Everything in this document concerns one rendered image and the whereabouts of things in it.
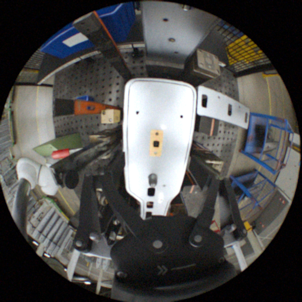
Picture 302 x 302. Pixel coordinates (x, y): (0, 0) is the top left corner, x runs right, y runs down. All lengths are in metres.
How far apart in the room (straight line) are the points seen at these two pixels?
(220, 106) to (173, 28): 0.28
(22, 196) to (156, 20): 0.80
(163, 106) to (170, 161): 0.18
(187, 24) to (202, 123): 0.30
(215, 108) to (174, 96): 0.15
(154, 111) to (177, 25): 0.23
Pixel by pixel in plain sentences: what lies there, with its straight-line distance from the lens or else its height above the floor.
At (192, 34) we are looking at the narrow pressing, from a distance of 0.24.
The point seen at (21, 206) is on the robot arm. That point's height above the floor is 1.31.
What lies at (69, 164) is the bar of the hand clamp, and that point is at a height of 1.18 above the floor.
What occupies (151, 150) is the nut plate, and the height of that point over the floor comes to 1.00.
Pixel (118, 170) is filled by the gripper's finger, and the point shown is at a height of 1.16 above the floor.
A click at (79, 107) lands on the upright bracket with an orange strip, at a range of 0.19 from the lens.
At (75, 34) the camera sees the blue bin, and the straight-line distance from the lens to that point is 0.39.
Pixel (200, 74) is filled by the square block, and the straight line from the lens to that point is 0.34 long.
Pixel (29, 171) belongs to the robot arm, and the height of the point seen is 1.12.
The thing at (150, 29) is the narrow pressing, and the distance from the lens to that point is 0.24.
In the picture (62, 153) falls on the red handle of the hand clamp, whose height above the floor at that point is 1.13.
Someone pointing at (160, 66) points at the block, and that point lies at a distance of 0.34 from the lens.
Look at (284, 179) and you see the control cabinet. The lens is 8.08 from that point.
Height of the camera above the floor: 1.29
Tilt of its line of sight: 69 degrees down
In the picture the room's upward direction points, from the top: 178 degrees counter-clockwise
